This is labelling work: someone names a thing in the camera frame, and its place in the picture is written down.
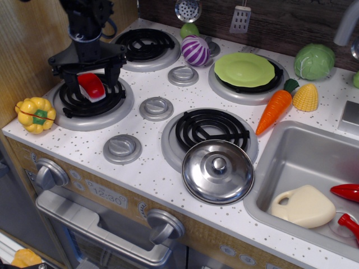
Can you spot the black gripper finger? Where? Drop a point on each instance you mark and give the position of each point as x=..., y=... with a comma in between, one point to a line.
x=112, y=74
x=72, y=82

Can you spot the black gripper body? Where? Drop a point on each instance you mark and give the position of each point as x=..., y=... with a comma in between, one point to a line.
x=82, y=57

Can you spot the red white toy sushi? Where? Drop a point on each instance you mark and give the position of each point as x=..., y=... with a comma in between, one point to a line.
x=91, y=87

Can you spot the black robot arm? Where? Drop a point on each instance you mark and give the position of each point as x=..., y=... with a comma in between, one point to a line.
x=86, y=19

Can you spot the green toy plate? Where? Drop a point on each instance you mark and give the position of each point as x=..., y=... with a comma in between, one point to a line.
x=244, y=70

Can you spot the front left black burner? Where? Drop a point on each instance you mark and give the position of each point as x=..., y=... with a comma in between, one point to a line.
x=77, y=113

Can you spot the black burner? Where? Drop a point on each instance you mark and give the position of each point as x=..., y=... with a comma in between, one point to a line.
x=245, y=95
x=194, y=126
x=77, y=113
x=148, y=50

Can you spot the back left black burner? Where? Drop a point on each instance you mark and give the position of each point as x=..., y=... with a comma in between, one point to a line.
x=148, y=50

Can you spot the yellow toy bell pepper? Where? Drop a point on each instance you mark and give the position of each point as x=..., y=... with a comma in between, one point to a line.
x=35, y=114

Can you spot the silver stove knob middle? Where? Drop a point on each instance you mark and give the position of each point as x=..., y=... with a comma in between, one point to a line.
x=156, y=109

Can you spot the silver stove knob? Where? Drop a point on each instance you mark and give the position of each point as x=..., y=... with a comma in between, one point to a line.
x=122, y=149
x=214, y=47
x=156, y=109
x=183, y=76

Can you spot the silver stove knob back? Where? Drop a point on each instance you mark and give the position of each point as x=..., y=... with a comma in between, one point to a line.
x=183, y=76

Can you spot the silver stove knob front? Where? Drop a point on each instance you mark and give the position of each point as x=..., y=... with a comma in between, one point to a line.
x=122, y=149

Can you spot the purple striped toy onion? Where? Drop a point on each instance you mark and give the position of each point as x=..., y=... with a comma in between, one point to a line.
x=195, y=50

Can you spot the small green toy vegetable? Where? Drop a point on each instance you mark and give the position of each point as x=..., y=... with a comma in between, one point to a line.
x=189, y=29

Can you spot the front right black burner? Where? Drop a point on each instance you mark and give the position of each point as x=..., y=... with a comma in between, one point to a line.
x=194, y=126

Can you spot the left silver oven dial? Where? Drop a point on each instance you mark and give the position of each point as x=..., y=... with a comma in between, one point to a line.
x=50, y=174

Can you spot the silver oven dial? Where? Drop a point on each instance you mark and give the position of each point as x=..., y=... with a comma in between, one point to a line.
x=165, y=228
x=50, y=174

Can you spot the hanging silver strainer spoon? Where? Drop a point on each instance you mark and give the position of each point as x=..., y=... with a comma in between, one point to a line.
x=188, y=10

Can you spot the silver stove knob rear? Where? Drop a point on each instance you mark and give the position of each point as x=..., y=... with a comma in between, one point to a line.
x=214, y=47

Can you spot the oven clock display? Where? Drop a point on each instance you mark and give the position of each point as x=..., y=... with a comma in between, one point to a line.
x=107, y=194

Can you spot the hanging silver spatula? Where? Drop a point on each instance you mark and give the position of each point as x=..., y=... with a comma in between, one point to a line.
x=240, y=20

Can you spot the steel pot lid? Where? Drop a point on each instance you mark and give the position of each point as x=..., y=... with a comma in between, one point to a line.
x=217, y=172

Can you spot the back right black burner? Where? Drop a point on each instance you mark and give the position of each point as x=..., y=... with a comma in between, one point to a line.
x=245, y=95

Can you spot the right silver oven dial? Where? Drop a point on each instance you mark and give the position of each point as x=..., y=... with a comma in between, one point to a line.
x=165, y=228

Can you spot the orange toy carrot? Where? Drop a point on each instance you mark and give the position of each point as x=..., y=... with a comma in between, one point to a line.
x=277, y=105

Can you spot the yellow object on floor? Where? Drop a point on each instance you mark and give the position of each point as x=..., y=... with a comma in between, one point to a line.
x=25, y=258

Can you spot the silver sink basin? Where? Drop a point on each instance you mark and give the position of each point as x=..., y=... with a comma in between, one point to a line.
x=297, y=155

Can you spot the yellow toy corn piece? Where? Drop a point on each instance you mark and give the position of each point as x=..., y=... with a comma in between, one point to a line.
x=306, y=98

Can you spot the green toy cabbage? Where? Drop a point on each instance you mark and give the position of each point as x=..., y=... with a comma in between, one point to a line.
x=314, y=62

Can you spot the silver faucet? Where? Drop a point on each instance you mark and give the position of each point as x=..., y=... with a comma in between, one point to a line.
x=347, y=25

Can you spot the cream toy jug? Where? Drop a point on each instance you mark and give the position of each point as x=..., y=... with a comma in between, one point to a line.
x=305, y=206

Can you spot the green toy at right edge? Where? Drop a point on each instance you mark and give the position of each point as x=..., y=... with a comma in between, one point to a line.
x=356, y=80

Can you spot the red toy chili pepper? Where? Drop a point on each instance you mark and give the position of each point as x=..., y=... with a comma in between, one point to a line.
x=346, y=191

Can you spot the red toy piece in sink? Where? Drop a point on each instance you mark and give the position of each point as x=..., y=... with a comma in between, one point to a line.
x=345, y=220

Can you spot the silver oven door handle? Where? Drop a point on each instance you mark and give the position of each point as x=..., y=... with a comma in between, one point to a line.
x=111, y=243

